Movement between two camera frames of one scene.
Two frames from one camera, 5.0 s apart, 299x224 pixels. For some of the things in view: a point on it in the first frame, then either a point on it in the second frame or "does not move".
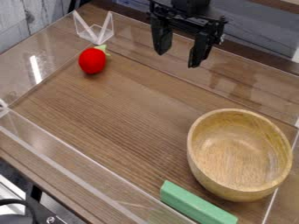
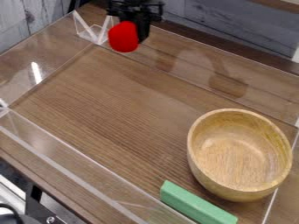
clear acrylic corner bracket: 94,33 does not move
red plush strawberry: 92,59 → 122,37
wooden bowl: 238,154 does not move
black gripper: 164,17 → 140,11
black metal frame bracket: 41,215 does not move
